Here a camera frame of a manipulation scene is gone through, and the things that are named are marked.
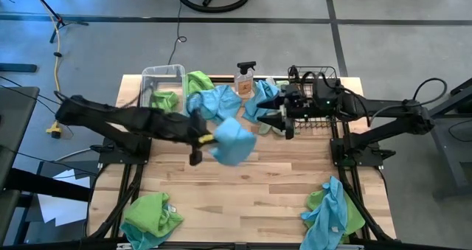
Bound white paper sheets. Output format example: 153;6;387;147
36;167;92;227

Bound black wire basket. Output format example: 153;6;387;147
287;65;339;131

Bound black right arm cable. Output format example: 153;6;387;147
368;77;449;125

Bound clear plastic bin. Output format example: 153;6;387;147
139;63;187;114

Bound thin black floor cable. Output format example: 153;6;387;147
166;0;188;66

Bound dark grey desk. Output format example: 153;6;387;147
0;86;41;192

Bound blue microfiber towel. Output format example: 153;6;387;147
242;79;282;125
299;175;350;250
209;116;258;167
186;84;243;125
119;220;174;250

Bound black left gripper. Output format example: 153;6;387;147
167;108;218;166

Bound black tripod stand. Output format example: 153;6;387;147
26;0;90;44

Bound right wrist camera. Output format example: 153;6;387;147
283;83;308;104

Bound pale green microfiber towel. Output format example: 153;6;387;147
257;79;292;136

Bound clear spray bottle orange label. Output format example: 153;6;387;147
234;60;257;99

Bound yellow cable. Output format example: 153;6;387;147
36;0;64;139

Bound dark side stand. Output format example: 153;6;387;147
429;76;472;201

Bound black metal rig frame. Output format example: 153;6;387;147
79;74;398;250

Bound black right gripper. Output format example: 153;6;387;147
257;93;322;139

